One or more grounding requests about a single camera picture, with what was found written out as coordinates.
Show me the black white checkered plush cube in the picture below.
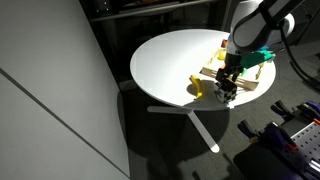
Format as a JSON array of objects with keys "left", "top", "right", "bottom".
[{"left": 213, "top": 79, "right": 239, "bottom": 104}]

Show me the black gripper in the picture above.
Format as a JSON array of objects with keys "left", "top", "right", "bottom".
[{"left": 215, "top": 51, "right": 244, "bottom": 86}]

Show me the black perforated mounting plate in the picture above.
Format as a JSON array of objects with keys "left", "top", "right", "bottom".
[{"left": 289, "top": 121, "right": 320, "bottom": 169}]

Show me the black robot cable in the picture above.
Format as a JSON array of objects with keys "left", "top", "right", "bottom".
[{"left": 259, "top": 0, "right": 320, "bottom": 92}]

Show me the green cube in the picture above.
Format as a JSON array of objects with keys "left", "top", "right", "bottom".
[{"left": 239, "top": 49, "right": 277, "bottom": 70}]

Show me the yellow banana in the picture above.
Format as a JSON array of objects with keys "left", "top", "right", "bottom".
[{"left": 188, "top": 74, "right": 206, "bottom": 101}]

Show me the dark background shelf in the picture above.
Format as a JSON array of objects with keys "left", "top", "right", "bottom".
[{"left": 89, "top": 0, "right": 228, "bottom": 23}]

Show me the shallow wooden box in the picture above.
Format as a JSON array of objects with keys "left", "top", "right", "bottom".
[{"left": 199, "top": 48, "right": 266, "bottom": 94}]

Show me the blue clamp with orange tip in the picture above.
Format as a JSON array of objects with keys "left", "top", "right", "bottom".
[{"left": 265, "top": 121, "right": 298, "bottom": 152}]

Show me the yellow ball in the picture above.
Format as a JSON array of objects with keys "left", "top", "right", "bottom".
[{"left": 216, "top": 48, "right": 228, "bottom": 61}]

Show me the white table base leg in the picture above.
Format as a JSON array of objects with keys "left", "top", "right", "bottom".
[{"left": 146, "top": 105, "right": 221, "bottom": 154}]

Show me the black spring clamp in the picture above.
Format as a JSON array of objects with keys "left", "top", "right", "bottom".
[
  {"left": 237, "top": 118, "right": 268, "bottom": 145},
  {"left": 270, "top": 99, "right": 295, "bottom": 118}
]

